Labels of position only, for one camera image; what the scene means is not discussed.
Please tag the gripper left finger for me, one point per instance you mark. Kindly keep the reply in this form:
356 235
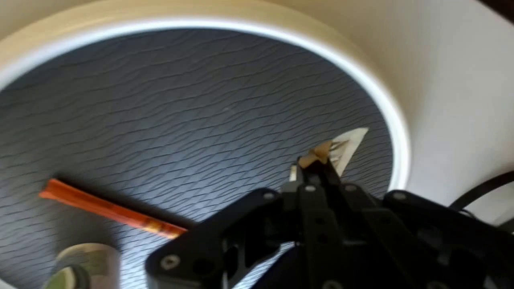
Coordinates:
257 228

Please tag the pale green sachet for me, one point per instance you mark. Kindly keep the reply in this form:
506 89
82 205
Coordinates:
86 267

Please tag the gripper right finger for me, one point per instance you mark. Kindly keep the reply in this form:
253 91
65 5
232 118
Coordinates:
405 241

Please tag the orange stick sachet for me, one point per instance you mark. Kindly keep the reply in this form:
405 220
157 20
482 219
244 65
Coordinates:
108 208

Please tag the round white-rimmed grey tray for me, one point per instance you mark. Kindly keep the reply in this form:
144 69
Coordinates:
180 120

